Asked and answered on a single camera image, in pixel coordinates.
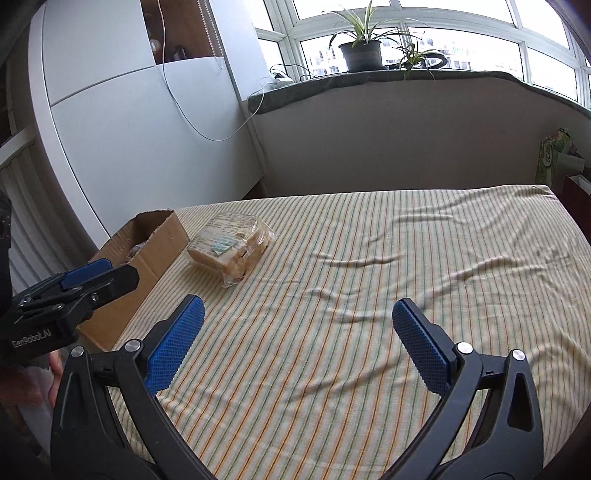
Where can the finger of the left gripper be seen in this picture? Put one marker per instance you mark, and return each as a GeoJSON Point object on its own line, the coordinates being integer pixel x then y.
{"type": "Point", "coordinates": [79, 304]}
{"type": "Point", "coordinates": [59, 285]}

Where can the small trailing plant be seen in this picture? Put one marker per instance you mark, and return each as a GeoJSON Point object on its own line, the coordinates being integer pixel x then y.
{"type": "Point", "coordinates": [413, 58]}

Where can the white power adapter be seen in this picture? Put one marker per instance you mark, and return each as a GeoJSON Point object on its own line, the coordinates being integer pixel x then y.
{"type": "Point", "coordinates": [280, 82]}

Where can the green printed bag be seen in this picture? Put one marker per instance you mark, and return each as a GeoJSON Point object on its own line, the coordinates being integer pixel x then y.
{"type": "Point", "coordinates": [558, 159]}

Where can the potted spider plant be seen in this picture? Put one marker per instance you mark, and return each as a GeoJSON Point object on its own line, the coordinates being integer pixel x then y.
{"type": "Point", "coordinates": [363, 49]}

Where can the small black snack packet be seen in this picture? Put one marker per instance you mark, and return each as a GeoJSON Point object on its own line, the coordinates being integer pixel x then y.
{"type": "Point", "coordinates": [135, 250]}

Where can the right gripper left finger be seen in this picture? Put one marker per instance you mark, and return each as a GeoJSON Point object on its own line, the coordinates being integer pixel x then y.
{"type": "Point", "coordinates": [87, 439]}

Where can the white cabinet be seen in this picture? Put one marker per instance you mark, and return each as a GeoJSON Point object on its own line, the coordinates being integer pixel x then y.
{"type": "Point", "coordinates": [142, 105]}

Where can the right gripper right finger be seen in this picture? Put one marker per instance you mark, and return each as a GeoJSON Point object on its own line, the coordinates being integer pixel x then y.
{"type": "Point", "coordinates": [507, 441]}

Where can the person's left hand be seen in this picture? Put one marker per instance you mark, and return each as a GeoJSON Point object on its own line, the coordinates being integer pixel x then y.
{"type": "Point", "coordinates": [17, 388]}

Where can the bagged sliced bread loaf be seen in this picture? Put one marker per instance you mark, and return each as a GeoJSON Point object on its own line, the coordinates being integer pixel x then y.
{"type": "Point", "coordinates": [230, 244]}

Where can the red storage box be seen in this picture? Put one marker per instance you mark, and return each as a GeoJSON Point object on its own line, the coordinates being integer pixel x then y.
{"type": "Point", "coordinates": [576, 199]}

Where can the striped tablecloth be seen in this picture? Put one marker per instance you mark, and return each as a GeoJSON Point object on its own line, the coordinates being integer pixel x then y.
{"type": "Point", "coordinates": [297, 372]}

